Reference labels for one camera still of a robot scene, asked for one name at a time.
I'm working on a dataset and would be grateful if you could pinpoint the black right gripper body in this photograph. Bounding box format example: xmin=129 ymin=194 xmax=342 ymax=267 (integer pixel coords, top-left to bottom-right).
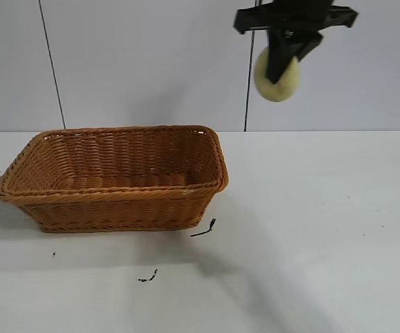
xmin=234 ymin=0 xmax=359 ymax=35

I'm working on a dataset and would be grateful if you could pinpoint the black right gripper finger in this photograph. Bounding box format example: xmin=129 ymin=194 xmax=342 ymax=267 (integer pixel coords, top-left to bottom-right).
xmin=296 ymin=31 xmax=324 ymax=60
xmin=267 ymin=30 xmax=312 ymax=85

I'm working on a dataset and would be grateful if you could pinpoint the brown woven wicker basket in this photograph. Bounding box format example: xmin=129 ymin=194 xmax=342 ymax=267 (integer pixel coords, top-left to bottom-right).
xmin=0 ymin=125 xmax=229 ymax=233

